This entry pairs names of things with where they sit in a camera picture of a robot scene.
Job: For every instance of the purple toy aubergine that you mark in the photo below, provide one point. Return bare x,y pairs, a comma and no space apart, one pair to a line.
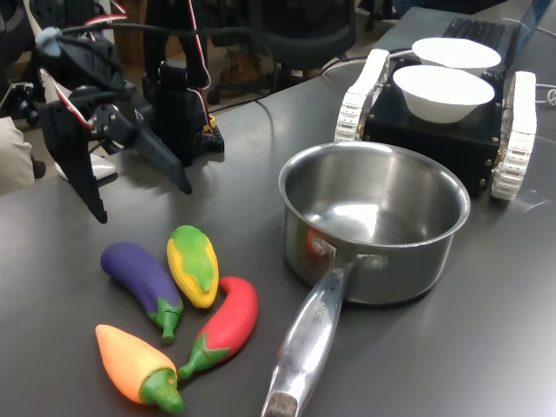
134,273

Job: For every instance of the person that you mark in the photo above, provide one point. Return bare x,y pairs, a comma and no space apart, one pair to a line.
13,165

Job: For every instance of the black yellow table clamp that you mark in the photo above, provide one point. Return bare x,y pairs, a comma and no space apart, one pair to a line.
215,139

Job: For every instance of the pale grey putty lump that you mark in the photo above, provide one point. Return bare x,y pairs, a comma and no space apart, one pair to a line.
48,41

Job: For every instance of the yellow green toy corn cob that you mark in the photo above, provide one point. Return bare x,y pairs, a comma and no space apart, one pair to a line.
193,265

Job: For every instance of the black office chair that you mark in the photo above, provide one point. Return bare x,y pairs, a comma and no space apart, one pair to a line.
304,35

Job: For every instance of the red toy chilli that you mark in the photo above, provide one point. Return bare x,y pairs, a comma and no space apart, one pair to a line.
230,321

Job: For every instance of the orange toy carrot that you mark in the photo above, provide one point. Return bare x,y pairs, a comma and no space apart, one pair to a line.
126,365

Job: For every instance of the black vehicle with white tracks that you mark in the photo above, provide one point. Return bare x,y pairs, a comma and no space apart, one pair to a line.
434,139

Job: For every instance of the white bowl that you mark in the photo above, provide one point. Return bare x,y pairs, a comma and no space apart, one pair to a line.
456,54
443,93

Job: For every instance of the laptop with black keyboard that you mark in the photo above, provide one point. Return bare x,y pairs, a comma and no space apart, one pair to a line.
473,30

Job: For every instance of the white post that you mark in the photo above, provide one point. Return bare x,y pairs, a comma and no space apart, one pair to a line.
104,169

